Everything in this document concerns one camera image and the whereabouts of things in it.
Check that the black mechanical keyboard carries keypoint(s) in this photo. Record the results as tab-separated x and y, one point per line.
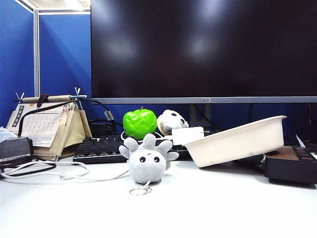
99	151

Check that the black computer monitor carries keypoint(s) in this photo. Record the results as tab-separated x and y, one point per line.
198	49

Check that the grey power brick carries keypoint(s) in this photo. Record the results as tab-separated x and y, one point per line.
15	148

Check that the white plastic bag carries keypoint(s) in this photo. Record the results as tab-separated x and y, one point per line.
6	135

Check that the white charger adapter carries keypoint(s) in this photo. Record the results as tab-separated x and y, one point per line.
185	135

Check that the beige canvas desk calendar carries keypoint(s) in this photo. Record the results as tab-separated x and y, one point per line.
74	129

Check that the beige paper tray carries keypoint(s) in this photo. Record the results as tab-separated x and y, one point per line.
235	146

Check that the black wooden box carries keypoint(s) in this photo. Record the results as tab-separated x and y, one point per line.
289	168

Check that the white plush toy black spots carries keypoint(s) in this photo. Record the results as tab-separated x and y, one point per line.
173	120

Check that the green plastic apple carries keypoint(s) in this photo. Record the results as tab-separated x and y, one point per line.
140	122

